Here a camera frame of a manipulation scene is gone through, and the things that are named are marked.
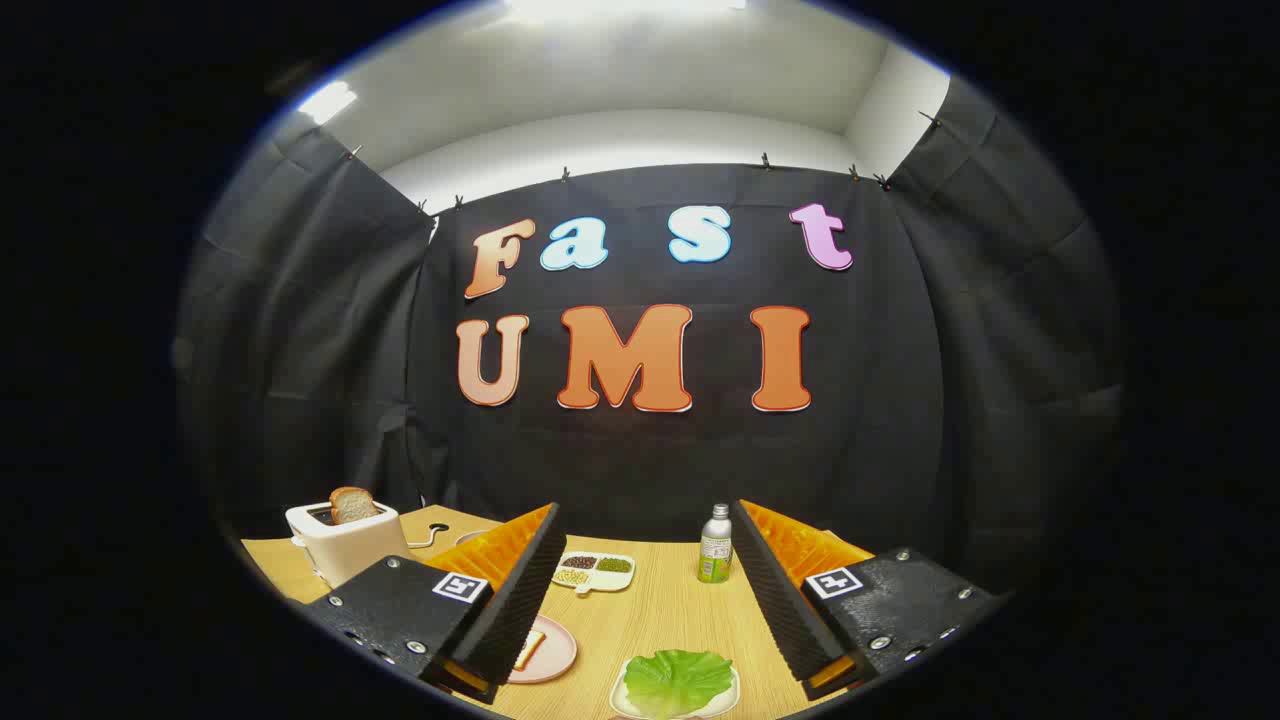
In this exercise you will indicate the silver bottle with green label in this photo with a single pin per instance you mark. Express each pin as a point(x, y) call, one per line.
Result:
point(715, 550)

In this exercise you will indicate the white toaster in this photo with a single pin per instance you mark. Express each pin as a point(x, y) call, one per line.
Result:
point(350, 552)

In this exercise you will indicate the pile of dark red beans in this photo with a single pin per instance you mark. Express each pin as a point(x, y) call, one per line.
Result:
point(579, 563)

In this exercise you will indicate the black backdrop cloth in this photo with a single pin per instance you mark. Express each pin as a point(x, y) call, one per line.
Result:
point(650, 470)

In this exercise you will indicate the pile of green mung beans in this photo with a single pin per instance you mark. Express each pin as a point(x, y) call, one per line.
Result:
point(614, 565)

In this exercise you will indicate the ceiling light panel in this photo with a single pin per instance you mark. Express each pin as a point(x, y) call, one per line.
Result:
point(327, 101)

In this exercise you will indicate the green lettuce leaf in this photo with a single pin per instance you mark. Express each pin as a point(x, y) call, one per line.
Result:
point(678, 680)

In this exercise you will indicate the toasted bread slice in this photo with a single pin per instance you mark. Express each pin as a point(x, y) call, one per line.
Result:
point(353, 505)

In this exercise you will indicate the white divided dish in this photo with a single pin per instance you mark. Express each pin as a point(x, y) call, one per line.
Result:
point(603, 583)

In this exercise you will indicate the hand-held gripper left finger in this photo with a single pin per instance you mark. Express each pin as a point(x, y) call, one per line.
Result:
point(520, 610)

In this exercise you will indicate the white square plate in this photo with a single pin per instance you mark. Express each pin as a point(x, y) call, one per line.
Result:
point(620, 702)

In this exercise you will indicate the pile of yellow soybeans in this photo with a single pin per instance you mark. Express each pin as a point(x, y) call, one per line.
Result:
point(572, 577)

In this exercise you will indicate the white oval plate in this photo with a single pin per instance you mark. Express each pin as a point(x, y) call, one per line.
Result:
point(472, 538)

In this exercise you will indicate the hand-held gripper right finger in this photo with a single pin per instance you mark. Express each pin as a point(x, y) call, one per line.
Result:
point(775, 600)

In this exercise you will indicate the white bread slice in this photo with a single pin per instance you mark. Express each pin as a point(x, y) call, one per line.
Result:
point(527, 650)

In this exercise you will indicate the pink round plate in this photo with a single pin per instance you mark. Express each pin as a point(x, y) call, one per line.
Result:
point(558, 650)

